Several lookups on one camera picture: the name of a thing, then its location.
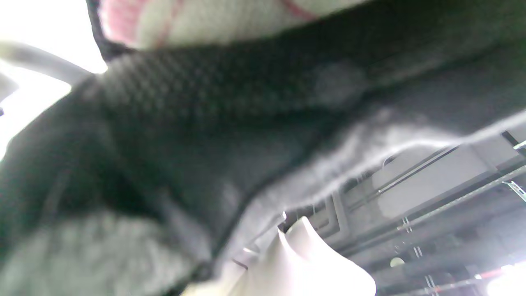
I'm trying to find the person's left hand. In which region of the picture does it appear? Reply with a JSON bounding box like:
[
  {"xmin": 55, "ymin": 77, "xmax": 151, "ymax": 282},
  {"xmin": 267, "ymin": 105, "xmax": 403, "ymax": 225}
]
[{"xmin": 0, "ymin": 0, "xmax": 526, "ymax": 296}]

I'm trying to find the grey curved bar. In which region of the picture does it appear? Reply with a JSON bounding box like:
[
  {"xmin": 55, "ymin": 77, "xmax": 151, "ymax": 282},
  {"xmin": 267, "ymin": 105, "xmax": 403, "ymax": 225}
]
[{"xmin": 0, "ymin": 41, "xmax": 93, "ymax": 86}]

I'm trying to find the white cloth with pink stripes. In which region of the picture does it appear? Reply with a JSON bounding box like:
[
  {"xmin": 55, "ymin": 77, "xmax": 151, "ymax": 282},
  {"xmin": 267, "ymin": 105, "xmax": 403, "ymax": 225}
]
[{"xmin": 99, "ymin": 0, "xmax": 370, "ymax": 51}]

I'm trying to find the metal ceiling rail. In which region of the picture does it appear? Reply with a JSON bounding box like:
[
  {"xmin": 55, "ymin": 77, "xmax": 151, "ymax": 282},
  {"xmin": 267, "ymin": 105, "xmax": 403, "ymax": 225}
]
[{"xmin": 341, "ymin": 164, "xmax": 526, "ymax": 251}]

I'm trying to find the grey ceiling duct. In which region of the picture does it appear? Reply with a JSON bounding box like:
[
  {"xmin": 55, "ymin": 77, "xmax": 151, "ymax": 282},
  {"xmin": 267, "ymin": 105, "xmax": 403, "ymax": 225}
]
[{"xmin": 288, "ymin": 131, "xmax": 526, "ymax": 247}]

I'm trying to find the red ceiling pipe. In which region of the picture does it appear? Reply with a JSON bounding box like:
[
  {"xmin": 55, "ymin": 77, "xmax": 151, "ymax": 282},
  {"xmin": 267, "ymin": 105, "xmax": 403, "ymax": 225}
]
[{"xmin": 394, "ymin": 266, "xmax": 510, "ymax": 296}]

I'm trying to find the white plastic mount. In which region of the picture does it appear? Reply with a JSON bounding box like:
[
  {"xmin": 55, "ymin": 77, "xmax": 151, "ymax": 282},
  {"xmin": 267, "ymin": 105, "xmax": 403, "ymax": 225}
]
[{"xmin": 184, "ymin": 216, "xmax": 377, "ymax": 296}]

